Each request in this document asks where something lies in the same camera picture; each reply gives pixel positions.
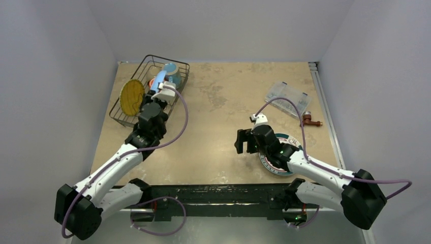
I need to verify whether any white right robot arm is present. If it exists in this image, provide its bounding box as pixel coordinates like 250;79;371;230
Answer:
234;125;387;230

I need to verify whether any clear plastic screw box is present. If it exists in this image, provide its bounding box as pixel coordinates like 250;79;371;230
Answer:
264;82;312;117

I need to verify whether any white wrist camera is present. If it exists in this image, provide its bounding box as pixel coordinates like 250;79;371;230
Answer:
250;113;268;130
151;82;176;102

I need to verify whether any black wire dish rack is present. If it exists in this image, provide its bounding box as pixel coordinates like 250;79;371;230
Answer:
108;54;190;128

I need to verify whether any round woven bamboo mat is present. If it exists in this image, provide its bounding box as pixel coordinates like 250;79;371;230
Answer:
119;79;145;116

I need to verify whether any striped rim white plate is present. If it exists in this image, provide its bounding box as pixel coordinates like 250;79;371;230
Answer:
258;133;302;177

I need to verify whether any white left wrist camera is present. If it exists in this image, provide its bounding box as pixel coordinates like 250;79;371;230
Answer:
151;82;176;102

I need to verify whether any blue butterfly mug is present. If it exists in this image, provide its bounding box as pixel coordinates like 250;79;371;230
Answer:
162;63;182;88

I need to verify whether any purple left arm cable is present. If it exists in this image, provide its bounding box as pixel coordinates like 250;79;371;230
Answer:
60;84;190;239

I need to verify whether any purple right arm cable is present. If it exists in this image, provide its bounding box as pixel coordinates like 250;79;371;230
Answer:
254;98;413;230

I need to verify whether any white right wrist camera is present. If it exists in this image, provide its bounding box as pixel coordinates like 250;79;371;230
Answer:
250;113;268;130

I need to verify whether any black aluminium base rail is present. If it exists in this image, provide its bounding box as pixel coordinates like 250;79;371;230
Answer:
69;183;324;223

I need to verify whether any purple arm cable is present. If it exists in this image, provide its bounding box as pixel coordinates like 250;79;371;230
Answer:
60;84;190;239
254;98;413;230

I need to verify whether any brown pipe fitting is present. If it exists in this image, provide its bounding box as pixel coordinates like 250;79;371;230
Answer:
302;114;323;127

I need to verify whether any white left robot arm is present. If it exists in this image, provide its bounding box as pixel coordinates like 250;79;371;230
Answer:
54;98;168;240

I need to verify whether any red translucent cup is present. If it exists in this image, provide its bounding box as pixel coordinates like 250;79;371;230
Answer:
148;78;155;89

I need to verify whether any blue plate with bamboo pattern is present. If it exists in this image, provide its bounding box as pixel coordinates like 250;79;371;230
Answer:
149;70;167;92

